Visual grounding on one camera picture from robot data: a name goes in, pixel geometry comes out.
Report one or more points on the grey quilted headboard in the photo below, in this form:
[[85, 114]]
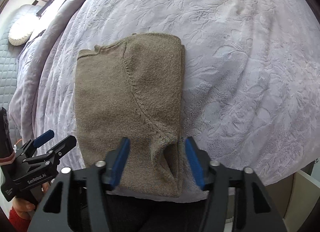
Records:
[[9, 53]]

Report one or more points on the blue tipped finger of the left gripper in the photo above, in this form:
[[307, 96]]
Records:
[[30, 147]]

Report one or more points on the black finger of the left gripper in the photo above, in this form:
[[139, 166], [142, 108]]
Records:
[[53, 155]]

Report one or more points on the olive brown knit sweater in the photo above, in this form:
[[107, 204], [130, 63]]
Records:
[[133, 88]]

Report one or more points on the white round cushion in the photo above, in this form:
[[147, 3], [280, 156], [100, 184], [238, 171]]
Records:
[[21, 30]]

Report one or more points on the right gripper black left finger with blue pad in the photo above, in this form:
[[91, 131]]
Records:
[[76, 201]]

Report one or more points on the person's left hand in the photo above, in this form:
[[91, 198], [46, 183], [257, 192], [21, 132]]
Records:
[[22, 208]]

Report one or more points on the lavender embossed bed blanket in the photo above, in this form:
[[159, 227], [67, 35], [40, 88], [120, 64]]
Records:
[[250, 93]]

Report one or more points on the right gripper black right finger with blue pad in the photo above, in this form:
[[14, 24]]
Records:
[[254, 209]]

